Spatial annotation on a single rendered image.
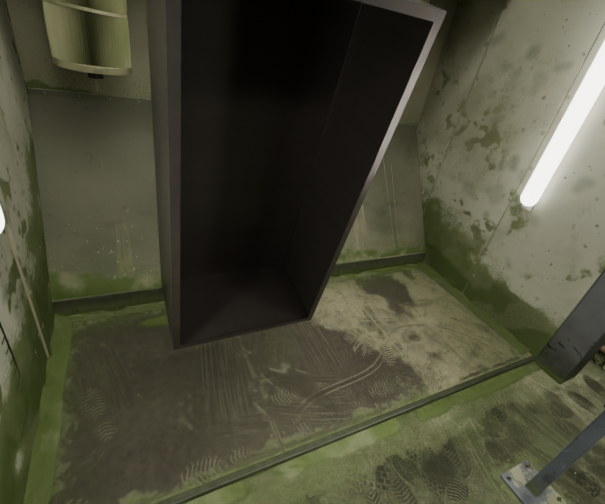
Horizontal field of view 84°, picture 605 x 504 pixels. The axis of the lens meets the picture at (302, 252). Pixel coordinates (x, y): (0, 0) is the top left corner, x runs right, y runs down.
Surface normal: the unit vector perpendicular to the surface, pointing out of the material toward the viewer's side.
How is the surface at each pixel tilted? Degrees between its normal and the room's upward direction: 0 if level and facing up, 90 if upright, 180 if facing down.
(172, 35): 102
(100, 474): 0
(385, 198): 57
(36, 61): 90
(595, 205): 90
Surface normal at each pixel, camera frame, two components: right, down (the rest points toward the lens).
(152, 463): 0.17, -0.84
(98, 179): 0.44, -0.01
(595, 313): -0.89, 0.10
